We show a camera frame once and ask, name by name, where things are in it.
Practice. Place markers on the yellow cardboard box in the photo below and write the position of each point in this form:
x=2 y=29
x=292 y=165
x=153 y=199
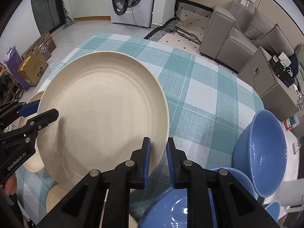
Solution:
x=33 y=67

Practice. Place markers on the plastic water bottle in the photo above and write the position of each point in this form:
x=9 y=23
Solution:
x=291 y=122

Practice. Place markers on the purple bag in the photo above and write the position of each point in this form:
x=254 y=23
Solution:
x=13 y=61

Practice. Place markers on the grey side cabinet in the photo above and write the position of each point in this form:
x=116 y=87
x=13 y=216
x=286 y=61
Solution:
x=276 y=96

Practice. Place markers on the black box on cabinet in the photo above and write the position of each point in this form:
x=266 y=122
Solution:
x=283 y=72

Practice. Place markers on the person's left hand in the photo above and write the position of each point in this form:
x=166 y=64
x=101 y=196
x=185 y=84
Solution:
x=11 y=185

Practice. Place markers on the grey sofa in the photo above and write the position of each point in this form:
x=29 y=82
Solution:
x=224 y=38

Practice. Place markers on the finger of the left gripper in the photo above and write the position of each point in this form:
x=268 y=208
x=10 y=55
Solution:
x=29 y=109
x=29 y=132

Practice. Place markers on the white electric kettle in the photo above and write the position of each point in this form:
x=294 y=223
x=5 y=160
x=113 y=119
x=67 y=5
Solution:
x=290 y=197

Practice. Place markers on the white washing machine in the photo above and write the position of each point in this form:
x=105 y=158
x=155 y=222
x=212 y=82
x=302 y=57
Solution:
x=132 y=12

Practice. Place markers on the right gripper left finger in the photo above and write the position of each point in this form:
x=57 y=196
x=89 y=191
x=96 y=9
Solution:
x=101 y=199

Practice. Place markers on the grey cushion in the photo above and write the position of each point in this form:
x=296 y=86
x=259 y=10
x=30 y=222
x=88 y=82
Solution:
x=275 y=42
x=259 y=25

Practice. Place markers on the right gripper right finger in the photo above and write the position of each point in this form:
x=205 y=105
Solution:
x=214 y=198

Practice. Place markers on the large beige plate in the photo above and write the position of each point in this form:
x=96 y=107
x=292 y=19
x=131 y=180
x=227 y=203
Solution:
x=108 y=102

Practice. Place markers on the patterned floor rug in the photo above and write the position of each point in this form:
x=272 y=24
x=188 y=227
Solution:
x=186 y=29

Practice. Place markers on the blue bowl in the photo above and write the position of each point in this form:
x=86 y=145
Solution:
x=171 y=208
x=273 y=209
x=261 y=153

